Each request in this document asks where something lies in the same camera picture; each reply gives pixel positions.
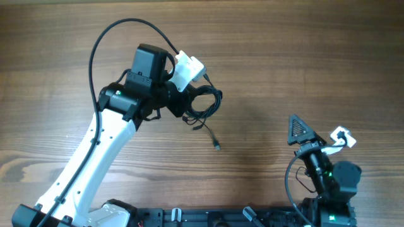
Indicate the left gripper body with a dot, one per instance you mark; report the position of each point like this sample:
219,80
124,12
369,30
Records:
176,99

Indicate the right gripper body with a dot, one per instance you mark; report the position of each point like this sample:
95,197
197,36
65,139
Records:
308,147

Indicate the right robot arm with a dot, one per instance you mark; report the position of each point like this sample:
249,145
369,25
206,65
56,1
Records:
334,183

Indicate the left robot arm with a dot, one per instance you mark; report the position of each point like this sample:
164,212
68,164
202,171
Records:
156,80

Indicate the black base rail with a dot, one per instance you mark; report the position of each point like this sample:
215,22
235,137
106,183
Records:
177,217

